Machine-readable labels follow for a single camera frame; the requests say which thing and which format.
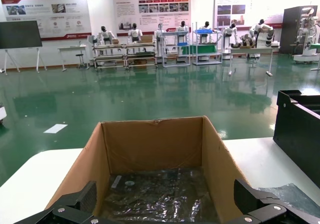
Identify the tall black cabinet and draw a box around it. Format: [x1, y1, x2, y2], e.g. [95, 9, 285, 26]
[279, 5, 319, 55]

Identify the white wheeled robot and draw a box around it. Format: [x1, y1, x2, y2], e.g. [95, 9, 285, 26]
[292, 6, 320, 65]

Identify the info board with photo row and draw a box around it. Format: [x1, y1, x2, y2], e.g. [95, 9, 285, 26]
[111, 0, 192, 37]

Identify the info board with grey icons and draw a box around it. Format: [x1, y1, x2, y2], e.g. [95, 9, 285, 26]
[0, 0, 93, 41]

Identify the graphics card in shiny bag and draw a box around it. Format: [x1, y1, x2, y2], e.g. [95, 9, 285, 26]
[99, 167, 220, 224]

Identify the white black humanoid robot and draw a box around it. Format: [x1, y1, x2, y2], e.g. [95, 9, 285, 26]
[126, 23, 144, 44]
[174, 21, 190, 44]
[95, 25, 116, 46]
[221, 23, 239, 60]
[200, 21, 214, 37]
[247, 19, 275, 48]
[153, 23, 166, 57]

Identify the info board with dark photos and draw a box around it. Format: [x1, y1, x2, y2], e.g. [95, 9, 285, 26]
[213, 0, 288, 30]

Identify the long white table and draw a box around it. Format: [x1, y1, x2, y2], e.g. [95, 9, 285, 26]
[225, 46, 281, 77]

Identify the white paper sheet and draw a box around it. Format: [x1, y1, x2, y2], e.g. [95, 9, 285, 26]
[43, 123, 69, 134]

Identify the grey translucent antistatic bag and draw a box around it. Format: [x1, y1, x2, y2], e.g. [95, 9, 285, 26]
[257, 183, 320, 219]

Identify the black round stool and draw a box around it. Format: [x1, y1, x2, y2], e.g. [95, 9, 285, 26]
[75, 53, 88, 70]

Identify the black display on white stand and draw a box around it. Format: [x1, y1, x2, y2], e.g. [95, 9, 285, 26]
[0, 20, 48, 74]

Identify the small white desk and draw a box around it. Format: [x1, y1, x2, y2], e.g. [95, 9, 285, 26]
[57, 45, 89, 72]

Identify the open brown cardboard box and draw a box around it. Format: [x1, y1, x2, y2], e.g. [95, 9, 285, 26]
[44, 116, 252, 224]

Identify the black slotted container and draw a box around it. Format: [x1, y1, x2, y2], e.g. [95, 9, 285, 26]
[272, 89, 320, 183]

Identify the white tube workbench rack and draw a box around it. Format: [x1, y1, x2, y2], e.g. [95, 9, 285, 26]
[124, 42, 159, 69]
[91, 43, 127, 71]

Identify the green panel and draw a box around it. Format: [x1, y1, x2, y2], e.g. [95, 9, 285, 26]
[181, 45, 218, 54]

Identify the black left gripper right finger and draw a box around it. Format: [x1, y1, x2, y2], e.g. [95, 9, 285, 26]
[224, 178, 320, 224]

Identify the white metal shelf unit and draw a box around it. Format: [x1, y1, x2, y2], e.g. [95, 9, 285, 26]
[161, 30, 193, 68]
[191, 21, 224, 66]

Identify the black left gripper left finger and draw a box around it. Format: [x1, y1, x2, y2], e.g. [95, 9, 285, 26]
[14, 181, 106, 224]

